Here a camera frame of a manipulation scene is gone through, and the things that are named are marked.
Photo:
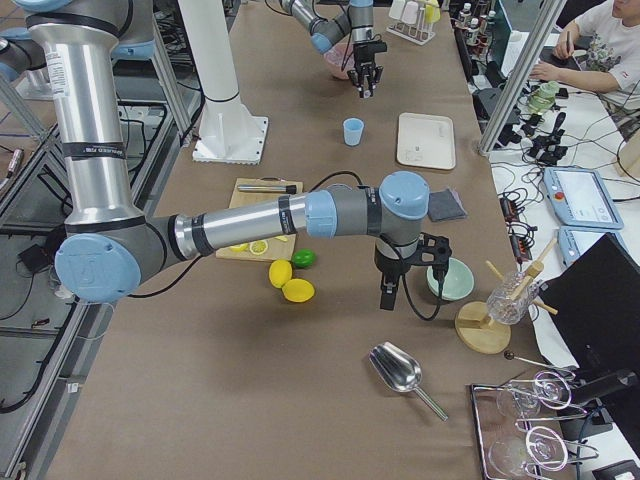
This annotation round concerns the white wire cup rack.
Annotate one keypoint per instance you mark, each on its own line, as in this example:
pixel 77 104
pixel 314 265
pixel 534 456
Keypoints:
pixel 419 33

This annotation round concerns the cream rabbit tray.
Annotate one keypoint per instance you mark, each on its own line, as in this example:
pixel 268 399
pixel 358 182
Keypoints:
pixel 426 141

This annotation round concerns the aluminium frame post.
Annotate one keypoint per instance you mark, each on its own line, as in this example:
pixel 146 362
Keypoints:
pixel 528 57

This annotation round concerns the seated person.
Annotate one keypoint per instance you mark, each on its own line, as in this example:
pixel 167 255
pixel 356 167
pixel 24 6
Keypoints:
pixel 611 67

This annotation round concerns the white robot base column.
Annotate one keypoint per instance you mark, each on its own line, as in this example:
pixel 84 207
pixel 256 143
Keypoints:
pixel 228 132

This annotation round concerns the wooden cup stand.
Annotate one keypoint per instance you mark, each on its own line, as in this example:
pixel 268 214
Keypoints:
pixel 478 330

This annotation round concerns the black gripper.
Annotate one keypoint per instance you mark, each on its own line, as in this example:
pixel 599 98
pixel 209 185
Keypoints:
pixel 363 56
pixel 388 266

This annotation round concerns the metal ice scoop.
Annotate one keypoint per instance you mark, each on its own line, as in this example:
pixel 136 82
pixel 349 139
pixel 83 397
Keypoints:
pixel 402 373

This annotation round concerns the wooden cutting board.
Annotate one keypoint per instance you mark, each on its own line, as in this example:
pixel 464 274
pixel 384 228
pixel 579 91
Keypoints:
pixel 250 217

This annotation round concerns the white plastic cup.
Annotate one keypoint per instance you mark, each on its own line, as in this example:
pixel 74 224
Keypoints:
pixel 396 9

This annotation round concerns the yellow plastic cup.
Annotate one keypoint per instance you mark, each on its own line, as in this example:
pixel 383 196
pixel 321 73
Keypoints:
pixel 432 11

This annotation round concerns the yellow lemon inner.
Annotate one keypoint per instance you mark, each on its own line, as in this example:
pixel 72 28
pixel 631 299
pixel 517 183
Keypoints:
pixel 298 290

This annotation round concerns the green lime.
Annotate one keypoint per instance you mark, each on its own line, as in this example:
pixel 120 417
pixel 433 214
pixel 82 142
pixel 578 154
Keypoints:
pixel 303 258

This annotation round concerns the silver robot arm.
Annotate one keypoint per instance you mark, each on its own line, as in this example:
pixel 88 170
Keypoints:
pixel 330 20
pixel 111 246

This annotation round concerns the mint green bowl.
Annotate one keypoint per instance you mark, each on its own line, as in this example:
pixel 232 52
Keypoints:
pixel 459 281

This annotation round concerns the yellow lemon outer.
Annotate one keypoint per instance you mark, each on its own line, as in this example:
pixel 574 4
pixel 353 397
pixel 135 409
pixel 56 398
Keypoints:
pixel 280 272

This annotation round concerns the clear textured glass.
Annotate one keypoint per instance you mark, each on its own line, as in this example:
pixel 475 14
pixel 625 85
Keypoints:
pixel 509 302

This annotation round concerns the dark tray with glasses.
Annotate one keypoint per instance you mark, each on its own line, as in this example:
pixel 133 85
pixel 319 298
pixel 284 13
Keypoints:
pixel 517 427

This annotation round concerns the lemon slice inner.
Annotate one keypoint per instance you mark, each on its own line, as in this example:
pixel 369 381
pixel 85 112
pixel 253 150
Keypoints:
pixel 258 247

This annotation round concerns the yellow lemon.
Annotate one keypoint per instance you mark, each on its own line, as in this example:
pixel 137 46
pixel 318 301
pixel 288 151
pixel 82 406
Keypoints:
pixel 280 272
pixel 298 290

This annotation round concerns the pink bowl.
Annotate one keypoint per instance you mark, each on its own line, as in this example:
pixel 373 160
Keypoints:
pixel 339 60

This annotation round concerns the light blue plastic cup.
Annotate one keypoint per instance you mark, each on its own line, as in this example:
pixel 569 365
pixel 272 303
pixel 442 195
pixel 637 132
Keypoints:
pixel 352 131

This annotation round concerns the pink plastic cup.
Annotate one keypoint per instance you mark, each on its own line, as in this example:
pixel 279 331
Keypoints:
pixel 410 12

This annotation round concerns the lemon slice near edge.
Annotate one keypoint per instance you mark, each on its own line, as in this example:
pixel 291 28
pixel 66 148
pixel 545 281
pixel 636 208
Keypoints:
pixel 242 247

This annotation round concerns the grey folded cloth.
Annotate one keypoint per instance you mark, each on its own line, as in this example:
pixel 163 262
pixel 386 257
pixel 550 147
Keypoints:
pixel 445 205

